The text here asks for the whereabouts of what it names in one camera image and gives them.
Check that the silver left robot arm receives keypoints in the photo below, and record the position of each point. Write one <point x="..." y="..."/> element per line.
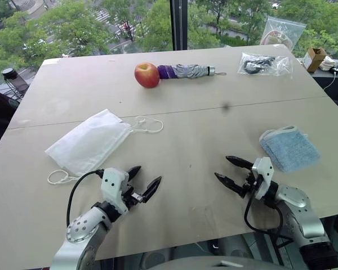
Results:
<point x="79" y="230"/>

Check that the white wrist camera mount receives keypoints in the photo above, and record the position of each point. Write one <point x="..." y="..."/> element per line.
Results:
<point x="263" y="174"/>
<point x="112" y="185"/>

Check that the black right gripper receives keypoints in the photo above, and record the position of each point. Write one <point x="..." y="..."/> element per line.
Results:
<point x="249" y="187"/>

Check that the blue cloth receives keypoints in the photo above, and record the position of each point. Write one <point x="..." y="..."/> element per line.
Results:
<point x="291" y="149"/>

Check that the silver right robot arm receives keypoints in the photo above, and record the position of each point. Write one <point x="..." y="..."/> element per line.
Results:
<point x="301" y="219"/>

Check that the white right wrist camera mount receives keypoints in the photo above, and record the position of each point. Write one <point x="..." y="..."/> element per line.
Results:
<point x="263" y="174"/>

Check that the clear zip plastic bag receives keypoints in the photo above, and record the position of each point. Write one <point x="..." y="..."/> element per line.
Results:
<point x="281" y="31"/>

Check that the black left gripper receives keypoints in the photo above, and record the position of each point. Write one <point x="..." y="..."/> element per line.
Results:
<point x="130" y="194"/>

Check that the small brown cardboard box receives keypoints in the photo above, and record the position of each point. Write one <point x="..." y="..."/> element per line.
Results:
<point x="314" y="57"/>

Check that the black window frame post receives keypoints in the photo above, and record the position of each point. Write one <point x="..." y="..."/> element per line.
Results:
<point x="178" y="25"/>

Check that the white face mask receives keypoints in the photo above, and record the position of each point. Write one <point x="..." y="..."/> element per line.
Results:
<point x="87" y="143"/>

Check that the grey purple folded umbrella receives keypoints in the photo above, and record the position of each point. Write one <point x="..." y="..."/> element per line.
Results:
<point x="186" y="71"/>

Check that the red yellow apple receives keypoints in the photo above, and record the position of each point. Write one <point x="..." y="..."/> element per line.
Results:
<point x="146" y="75"/>

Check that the dark water bottle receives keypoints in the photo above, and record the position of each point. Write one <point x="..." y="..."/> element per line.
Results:
<point x="15" y="81"/>

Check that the white crumpled cloth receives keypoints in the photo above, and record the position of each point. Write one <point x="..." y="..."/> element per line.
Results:
<point x="328" y="63"/>

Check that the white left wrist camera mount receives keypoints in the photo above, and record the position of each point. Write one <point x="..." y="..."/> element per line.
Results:
<point x="112" y="185"/>

